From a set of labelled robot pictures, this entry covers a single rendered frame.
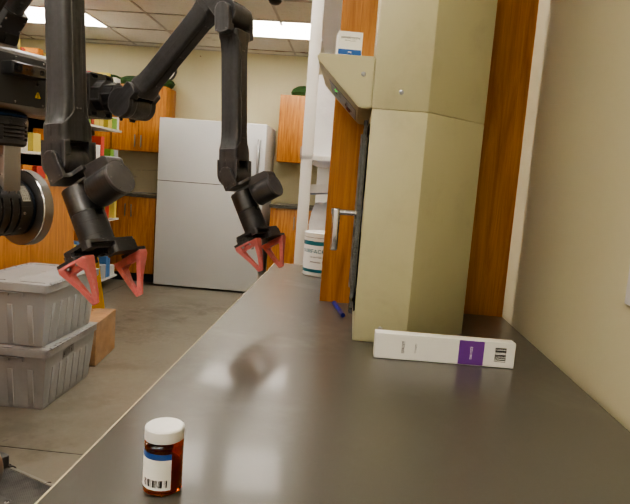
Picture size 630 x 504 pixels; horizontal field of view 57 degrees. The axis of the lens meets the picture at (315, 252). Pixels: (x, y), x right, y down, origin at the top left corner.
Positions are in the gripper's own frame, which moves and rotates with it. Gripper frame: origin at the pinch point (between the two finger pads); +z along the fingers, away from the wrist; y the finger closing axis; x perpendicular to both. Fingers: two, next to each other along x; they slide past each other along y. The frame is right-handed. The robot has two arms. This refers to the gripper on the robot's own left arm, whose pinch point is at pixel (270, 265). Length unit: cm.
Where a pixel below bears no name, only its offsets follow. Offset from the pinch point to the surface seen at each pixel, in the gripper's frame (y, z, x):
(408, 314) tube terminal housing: -7.9, 22.4, -30.9
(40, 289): 70, -48, 168
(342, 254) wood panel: 20.5, 2.9, -9.9
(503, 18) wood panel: 34, -36, -69
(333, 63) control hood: -15, -29, -39
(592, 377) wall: -8, 44, -58
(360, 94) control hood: -13.2, -21.2, -41.4
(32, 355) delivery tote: 69, -20, 188
